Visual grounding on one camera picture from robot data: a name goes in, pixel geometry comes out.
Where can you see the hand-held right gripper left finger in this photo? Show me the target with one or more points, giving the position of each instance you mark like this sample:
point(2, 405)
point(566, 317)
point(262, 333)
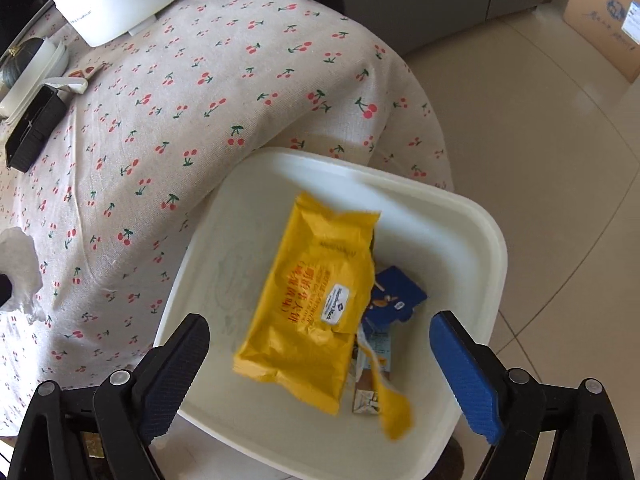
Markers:
point(175, 375)

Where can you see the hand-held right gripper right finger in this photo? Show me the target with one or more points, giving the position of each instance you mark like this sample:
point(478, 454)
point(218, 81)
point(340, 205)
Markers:
point(465, 375)

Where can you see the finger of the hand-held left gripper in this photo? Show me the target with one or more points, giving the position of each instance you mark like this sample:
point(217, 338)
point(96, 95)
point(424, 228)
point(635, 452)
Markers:
point(5, 289)

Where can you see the white tissue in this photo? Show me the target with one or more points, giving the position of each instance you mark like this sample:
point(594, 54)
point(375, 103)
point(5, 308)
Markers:
point(22, 265)

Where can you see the small milk carton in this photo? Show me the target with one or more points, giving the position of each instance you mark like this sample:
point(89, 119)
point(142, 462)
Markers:
point(367, 390)

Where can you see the blue snack wrapper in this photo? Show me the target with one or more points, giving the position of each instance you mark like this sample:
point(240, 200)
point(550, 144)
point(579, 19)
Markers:
point(397, 295)

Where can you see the white plastic bin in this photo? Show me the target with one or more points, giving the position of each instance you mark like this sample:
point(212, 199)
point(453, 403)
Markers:
point(450, 240)

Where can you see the yellow snack wrapper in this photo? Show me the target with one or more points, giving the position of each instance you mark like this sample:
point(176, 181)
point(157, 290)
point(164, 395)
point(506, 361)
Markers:
point(300, 310)

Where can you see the black plastic tray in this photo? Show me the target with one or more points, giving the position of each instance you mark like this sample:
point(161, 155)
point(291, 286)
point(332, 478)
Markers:
point(35, 130)

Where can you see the white plate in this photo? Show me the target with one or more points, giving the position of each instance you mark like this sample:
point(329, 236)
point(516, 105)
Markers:
point(30, 100)

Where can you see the white paper scrap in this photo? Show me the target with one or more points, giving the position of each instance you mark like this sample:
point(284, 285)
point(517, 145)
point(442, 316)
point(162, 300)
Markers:
point(70, 85)

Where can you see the dark green squash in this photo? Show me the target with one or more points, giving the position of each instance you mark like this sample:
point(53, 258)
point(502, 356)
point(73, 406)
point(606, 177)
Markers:
point(17, 62)

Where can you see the grey refrigerator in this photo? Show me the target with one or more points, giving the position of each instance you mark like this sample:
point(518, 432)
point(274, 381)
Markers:
point(425, 0)

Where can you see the brown cardboard box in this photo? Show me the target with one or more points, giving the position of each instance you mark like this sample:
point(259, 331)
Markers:
point(610, 15)

